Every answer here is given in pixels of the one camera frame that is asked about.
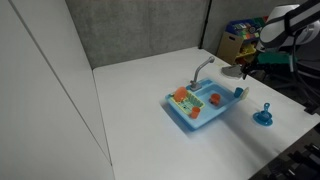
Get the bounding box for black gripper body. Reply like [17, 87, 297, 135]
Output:
[241, 63, 271, 79]

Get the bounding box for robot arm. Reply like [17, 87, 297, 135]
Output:
[255, 0, 320, 54]

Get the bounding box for blue toy sink basin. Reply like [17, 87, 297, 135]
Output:
[165, 78, 241, 130]

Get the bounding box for orange toy plate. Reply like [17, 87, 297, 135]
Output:
[174, 87, 187, 102]

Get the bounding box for orange mug in basin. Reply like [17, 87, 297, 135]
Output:
[210, 93, 221, 106]

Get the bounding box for small blue cup with spoon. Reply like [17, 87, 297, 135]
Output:
[259, 103, 270, 122]

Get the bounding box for orange cup in rack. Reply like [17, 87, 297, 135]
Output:
[190, 106, 201, 119]

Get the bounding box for wooden toy shelf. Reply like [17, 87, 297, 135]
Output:
[217, 16, 268, 65]

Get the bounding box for green cloth on chair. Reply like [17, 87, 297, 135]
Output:
[257, 52, 292, 64]

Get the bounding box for grey metal mounting plate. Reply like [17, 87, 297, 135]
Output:
[221, 65, 243, 79]

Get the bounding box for blue toy cup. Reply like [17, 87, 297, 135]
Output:
[234, 87, 243, 98]

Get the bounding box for black tripod pole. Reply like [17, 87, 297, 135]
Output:
[198, 0, 213, 49]

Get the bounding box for black equipment at table edge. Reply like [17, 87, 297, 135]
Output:
[249, 124, 320, 180]

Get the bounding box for yellow green dish rack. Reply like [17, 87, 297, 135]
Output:
[168, 89, 205, 115]

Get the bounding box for grey toy faucet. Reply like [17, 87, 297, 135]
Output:
[190, 56, 215, 91]

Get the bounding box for cream detergent bottle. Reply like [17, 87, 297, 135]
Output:
[241, 87, 249, 100]

